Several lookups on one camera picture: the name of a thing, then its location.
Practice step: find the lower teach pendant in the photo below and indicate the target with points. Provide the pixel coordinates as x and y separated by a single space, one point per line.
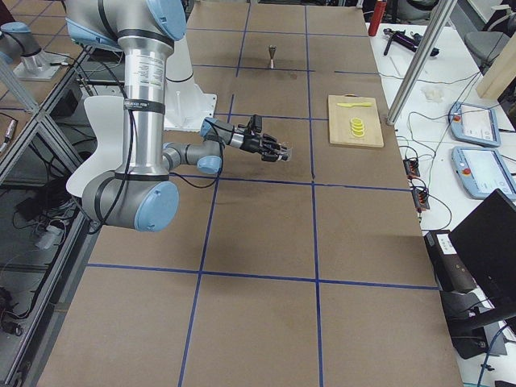
481 171

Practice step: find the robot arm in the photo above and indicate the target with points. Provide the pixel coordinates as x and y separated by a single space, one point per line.
161 119

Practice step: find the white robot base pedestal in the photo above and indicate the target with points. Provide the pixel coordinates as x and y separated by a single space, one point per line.
186 105

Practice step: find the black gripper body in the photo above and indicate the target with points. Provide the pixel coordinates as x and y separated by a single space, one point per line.
252 143

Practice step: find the upper teach pendant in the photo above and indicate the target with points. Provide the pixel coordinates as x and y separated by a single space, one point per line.
474 124

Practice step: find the steel jigger measuring cup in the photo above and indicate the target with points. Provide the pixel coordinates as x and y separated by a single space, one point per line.
271 52

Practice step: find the black handheld tool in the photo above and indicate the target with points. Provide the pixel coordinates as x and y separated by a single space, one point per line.
410 42

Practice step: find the teach pendant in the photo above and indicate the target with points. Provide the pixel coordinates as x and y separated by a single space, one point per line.
474 124
481 171

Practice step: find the orange connector board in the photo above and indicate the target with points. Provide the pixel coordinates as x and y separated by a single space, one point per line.
411 166

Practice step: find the white chair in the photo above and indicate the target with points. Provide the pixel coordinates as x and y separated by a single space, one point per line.
105 115

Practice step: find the aluminium frame post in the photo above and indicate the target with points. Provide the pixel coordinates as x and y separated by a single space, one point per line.
430 36

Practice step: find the bamboo cutting board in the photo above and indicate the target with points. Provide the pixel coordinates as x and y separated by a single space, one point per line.
340 127

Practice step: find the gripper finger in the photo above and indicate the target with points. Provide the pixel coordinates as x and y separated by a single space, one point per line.
271 143
269 156

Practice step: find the black box device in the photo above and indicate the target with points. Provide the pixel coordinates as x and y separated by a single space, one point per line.
450 270

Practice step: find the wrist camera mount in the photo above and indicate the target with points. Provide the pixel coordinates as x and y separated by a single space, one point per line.
255 124

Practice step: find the wooden plank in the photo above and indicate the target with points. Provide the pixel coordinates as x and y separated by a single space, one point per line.
500 58

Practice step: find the red bottle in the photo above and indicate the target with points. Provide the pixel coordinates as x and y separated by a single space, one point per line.
377 16

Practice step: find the yellow plastic knife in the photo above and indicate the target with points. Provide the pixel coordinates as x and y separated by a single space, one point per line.
354 104

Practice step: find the black laptop monitor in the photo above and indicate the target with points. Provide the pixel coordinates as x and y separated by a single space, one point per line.
485 242

